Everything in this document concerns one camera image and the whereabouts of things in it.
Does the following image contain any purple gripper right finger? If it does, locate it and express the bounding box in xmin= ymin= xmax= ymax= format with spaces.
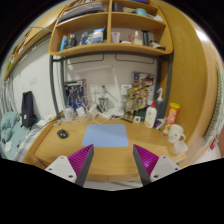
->
xmin=133 ymin=144 xmax=180 ymax=186

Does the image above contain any wooden mechanical model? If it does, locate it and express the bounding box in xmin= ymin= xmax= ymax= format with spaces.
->
xmin=123 ymin=81 xmax=148 ymax=122

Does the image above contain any dark spray bottle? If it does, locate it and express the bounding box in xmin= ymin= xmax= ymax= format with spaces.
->
xmin=155 ymin=88 xmax=164 ymax=118

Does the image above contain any red chips can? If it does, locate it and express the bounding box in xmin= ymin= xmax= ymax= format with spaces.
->
xmin=162 ymin=102 xmax=180 ymax=135

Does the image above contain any blue bottle on shelf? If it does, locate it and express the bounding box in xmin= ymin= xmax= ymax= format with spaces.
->
xmin=60 ymin=35 xmax=68 ymax=51

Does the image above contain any black tumbler on shelf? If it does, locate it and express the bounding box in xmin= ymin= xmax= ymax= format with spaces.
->
xmin=142 ymin=30 xmax=150 ymax=46

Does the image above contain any blue mouse pad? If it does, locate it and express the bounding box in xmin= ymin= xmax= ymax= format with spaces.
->
xmin=82 ymin=124 xmax=129 ymax=147

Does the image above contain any white lotion bottle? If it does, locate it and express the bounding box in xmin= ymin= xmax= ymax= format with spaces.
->
xmin=144 ymin=102 xmax=157 ymax=128

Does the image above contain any white mug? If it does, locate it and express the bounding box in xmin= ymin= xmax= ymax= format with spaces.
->
xmin=168 ymin=124 xmax=185 ymax=143

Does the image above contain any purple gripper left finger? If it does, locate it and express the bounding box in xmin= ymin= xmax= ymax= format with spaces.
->
xmin=46 ymin=144 xmax=94 ymax=186

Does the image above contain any black metal desk frame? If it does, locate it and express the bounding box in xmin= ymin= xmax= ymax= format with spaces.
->
xmin=49 ymin=53 xmax=174 ymax=120

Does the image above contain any clear plastic cup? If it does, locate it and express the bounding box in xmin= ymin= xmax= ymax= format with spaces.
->
xmin=174 ymin=141 xmax=188 ymax=155

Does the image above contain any wooden wall shelf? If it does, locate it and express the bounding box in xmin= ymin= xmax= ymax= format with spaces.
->
xmin=49 ymin=0 xmax=173 ymax=57

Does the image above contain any teal bedding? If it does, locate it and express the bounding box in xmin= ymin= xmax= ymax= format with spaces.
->
xmin=0 ymin=112 xmax=30 ymax=161

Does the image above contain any black computer mouse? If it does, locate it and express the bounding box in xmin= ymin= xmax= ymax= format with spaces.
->
xmin=57 ymin=129 xmax=68 ymax=139

